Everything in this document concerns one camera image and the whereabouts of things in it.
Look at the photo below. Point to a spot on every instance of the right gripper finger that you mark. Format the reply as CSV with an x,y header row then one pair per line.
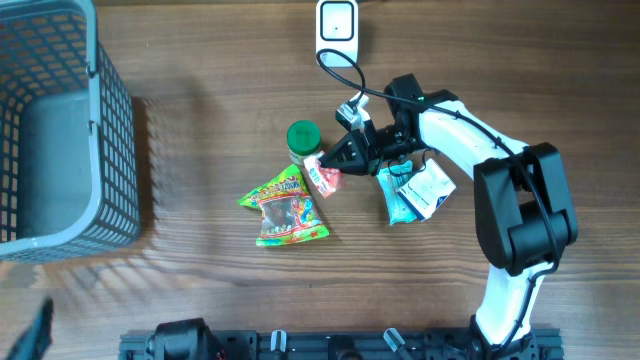
x,y
351,147
348,162

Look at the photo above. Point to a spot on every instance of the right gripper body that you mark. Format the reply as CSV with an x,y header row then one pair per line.
x,y
385,142

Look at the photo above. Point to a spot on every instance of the red pink candy box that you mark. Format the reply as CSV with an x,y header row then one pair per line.
x,y
326,180

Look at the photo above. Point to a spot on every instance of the teal tissue pack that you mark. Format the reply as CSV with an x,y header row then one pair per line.
x,y
391,179

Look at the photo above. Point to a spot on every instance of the green lid jar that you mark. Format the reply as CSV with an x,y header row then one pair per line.
x,y
303,139

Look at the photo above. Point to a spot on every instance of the white blue sachet pack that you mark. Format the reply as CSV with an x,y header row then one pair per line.
x,y
426,191

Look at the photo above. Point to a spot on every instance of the Haribo gummy candy bag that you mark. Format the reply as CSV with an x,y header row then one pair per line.
x,y
288,212

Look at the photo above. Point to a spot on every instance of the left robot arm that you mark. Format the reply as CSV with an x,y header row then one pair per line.
x,y
175,340

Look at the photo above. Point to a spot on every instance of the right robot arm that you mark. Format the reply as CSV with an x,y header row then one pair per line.
x,y
524,214

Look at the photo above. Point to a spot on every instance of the white barcode scanner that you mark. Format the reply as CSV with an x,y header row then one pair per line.
x,y
337,28

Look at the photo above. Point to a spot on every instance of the grey plastic mesh basket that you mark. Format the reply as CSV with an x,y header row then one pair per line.
x,y
69,185

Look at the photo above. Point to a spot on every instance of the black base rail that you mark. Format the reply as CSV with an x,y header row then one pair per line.
x,y
432,344

